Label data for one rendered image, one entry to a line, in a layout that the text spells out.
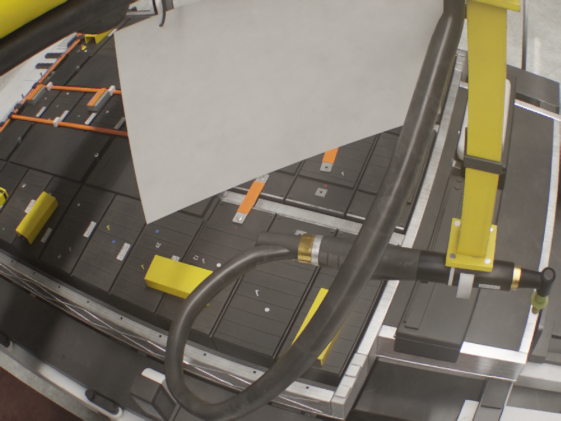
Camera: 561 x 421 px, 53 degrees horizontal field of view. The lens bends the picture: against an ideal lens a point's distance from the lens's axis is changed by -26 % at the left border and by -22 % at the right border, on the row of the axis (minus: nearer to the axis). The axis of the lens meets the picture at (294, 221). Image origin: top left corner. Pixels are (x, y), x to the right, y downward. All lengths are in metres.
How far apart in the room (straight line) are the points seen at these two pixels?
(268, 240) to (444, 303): 0.42
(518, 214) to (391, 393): 0.54
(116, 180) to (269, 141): 1.19
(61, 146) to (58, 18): 1.58
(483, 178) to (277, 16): 0.40
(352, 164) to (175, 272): 0.49
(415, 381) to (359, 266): 0.98
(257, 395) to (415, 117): 0.34
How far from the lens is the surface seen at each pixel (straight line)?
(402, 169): 0.64
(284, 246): 1.06
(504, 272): 1.02
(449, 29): 0.65
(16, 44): 0.46
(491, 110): 0.77
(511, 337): 1.44
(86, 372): 1.64
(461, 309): 1.33
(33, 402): 2.77
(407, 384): 1.61
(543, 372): 1.59
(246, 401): 0.76
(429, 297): 1.33
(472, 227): 0.92
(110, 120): 2.02
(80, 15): 0.46
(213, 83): 0.56
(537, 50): 4.16
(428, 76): 0.64
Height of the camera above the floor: 2.22
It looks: 50 degrees down
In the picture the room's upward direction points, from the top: 9 degrees counter-clockwise
